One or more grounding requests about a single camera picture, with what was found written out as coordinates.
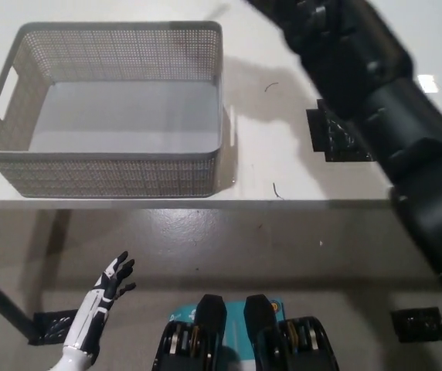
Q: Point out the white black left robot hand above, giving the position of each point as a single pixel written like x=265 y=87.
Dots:
x=97 y=305

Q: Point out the black floor plate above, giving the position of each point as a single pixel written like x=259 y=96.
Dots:
x=55 y=326
x=416 y=324

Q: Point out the grey perforated plastic basket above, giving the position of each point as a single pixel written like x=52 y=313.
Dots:
x=128 y=116

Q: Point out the thin curved dark hair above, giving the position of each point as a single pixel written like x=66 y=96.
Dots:
x=270 y=86

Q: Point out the black tape patch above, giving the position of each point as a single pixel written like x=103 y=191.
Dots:
x=329 y=131

